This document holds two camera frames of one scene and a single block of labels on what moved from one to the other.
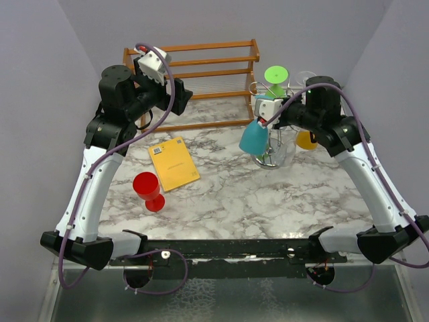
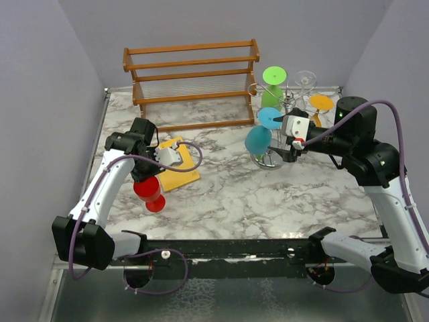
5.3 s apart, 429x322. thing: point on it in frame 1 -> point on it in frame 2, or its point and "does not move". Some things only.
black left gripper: (180, 94) -> (138, 176)
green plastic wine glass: (275, 74) does not move
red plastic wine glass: (147, 186) does not move
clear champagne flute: (302, 77) does not move
